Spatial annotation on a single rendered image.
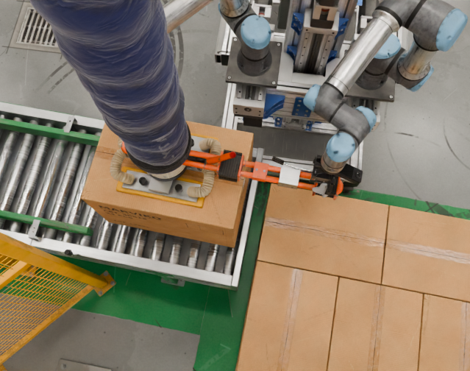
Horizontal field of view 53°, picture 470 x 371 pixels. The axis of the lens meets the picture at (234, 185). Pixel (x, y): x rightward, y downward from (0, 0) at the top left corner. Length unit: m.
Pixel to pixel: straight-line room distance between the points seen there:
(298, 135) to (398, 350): 1.30
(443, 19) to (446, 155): 1.84
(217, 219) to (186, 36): 1.93
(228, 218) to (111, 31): 1.03
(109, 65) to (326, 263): 1.60
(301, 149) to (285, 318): 1.04
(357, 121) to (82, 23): 0.85
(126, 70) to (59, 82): 2.44
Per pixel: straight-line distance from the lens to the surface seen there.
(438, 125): 3.36
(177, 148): 1.52
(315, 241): 2.34
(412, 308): 2.41
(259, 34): 1.90
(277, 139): 2.84
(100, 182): 1.89
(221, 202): 1.79
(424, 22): 1.56
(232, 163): 1.68
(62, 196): 2.51
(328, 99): 1.45
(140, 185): 1.82
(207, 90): 3.22
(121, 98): 1.13
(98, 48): 0.98
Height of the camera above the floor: 2.81
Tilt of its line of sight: 72 degrees down
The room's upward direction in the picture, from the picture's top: 1 degrees counter-clockwise
